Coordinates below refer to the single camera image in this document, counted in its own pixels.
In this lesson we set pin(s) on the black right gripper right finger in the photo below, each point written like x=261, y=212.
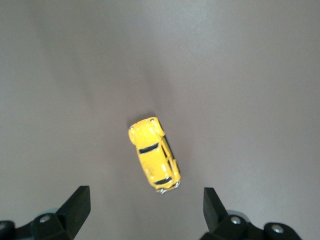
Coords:
x=225, y=225

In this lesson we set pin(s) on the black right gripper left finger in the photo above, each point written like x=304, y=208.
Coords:
x=62, y=225

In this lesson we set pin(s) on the yellow beetle toy car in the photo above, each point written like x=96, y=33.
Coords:
x=155, y=155

